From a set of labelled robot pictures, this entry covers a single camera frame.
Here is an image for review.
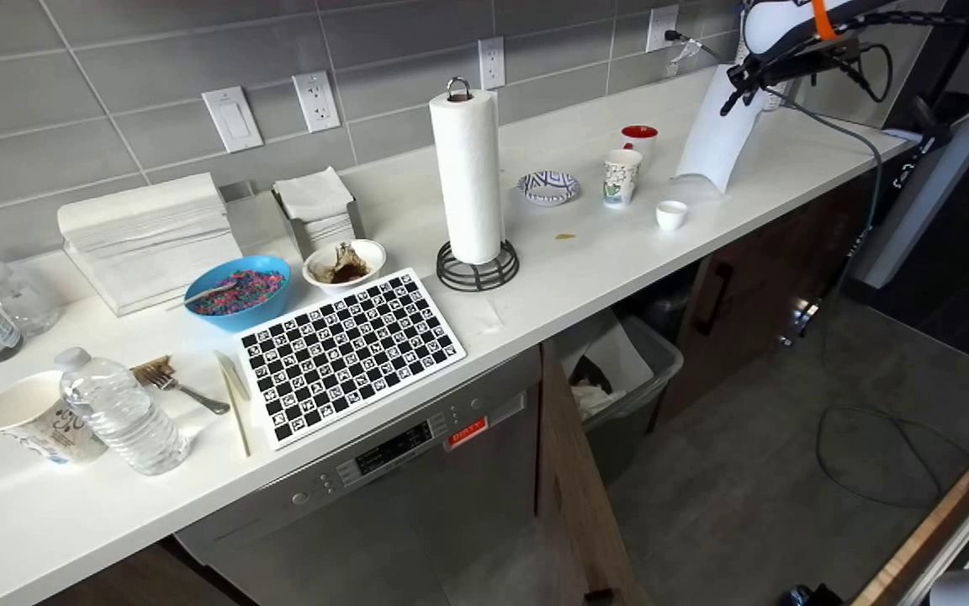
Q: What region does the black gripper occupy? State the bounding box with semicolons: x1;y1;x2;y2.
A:
718;29;849;117

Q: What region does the white paper towel roll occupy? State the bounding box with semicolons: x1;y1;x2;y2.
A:
427;83;506;265

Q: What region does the paper towel roll on stand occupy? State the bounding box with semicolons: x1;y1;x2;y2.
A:
433;73;523;297

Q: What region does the white mug with red inside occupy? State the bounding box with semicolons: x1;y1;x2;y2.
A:
619;122;664;157

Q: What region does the small white cup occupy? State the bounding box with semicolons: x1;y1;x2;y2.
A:
653;200;692;235

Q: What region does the floral patterned mug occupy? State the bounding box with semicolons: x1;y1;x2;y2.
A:
599;144;646;217

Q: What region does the grey trash bin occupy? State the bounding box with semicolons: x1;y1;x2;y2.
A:
555;311;690;483

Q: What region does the open cabinet door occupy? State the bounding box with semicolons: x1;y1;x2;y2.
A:
533;333;646;606

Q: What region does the white bowl with brown food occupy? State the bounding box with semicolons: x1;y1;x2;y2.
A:
299;235;390;297

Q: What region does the small white napkin stack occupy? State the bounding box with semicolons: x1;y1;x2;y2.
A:
268;165;361;258

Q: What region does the black white checkered mat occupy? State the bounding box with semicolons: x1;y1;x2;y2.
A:
235;265;472;450

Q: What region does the wooden table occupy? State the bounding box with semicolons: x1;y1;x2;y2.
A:
849;443;969;606

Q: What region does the stainless dishwasher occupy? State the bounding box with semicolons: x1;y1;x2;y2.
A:
174;348;545;606

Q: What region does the blue bowl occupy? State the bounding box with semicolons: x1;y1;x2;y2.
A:
183;254;299;336

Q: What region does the wooden chopstick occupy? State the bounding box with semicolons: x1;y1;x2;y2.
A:
217;349;256;461

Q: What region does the large white napkin stack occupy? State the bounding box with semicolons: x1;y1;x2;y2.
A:
53;168;249;320

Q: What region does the metal spoon with food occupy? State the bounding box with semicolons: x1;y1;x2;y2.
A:
129;355;235;419

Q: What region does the clear plastic water bottle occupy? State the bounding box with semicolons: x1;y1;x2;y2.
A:
53;342;191;479

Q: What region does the clear plastic container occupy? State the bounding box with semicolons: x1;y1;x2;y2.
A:
0;255;67;339

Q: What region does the patterned paper cup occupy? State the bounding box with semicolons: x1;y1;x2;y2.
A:
0;368;112;469

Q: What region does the white wall outlet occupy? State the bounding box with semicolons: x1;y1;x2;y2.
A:
475;35;511;94
643;2;685;57
289;69;346;139

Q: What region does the orange strap on forearm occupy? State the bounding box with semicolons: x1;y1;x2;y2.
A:
803;0;849;46

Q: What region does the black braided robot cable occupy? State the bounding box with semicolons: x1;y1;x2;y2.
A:
789;2;969;107

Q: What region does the dark lower cabinet with handle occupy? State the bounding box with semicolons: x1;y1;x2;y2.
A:
650;177;883;430

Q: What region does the dark robot stand frame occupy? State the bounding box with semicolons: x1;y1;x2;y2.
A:
849;19;969;297

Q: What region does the floor cable loop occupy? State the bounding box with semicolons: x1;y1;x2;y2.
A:
781;88;967;513

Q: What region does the white switch plate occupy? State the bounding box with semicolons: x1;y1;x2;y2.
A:
200;83;267;155

